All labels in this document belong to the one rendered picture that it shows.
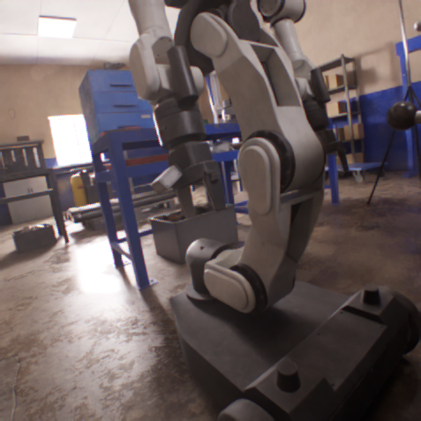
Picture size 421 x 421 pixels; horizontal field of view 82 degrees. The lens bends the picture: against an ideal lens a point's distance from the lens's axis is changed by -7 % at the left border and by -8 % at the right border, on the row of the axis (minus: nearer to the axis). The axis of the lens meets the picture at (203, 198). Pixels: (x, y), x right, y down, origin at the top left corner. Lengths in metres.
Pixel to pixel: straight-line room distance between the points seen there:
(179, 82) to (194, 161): 0.14
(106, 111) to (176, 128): 1.20
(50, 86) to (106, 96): 5.45
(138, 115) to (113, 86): 0.22
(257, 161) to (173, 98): 0.20
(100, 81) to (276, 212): 1.37
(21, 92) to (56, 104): 0.74
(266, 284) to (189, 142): 0.40
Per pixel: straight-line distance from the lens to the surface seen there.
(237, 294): 0.71
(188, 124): 0.46
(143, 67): 0.50
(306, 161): 0.56
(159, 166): 1.49
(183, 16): 0.81
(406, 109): 0.43
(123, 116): 1.66
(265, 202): 0.53
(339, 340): 0.72
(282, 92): 0.66
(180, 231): 1.68
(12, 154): 3.74
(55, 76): 7.17
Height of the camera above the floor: 0.64
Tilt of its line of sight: 8 degrees down
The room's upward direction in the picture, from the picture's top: 9 degrees counter-clockwise
